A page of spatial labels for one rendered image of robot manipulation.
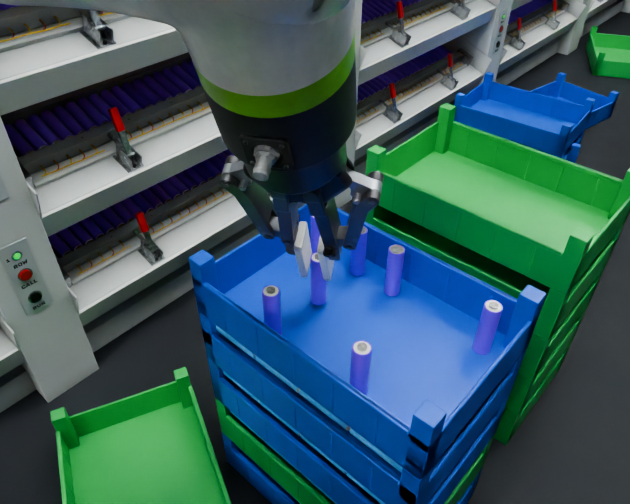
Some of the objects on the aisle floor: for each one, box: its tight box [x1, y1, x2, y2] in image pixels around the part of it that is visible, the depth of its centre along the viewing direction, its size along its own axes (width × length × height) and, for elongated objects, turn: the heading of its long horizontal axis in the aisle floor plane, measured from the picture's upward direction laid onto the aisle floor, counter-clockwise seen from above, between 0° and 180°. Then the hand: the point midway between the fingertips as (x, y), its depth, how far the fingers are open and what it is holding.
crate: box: [50, 367, 231, 504], centre depth 76 cm, size 30×20×8 cm
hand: (315, 251), depth 55 cm, fingers closed, pressing on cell
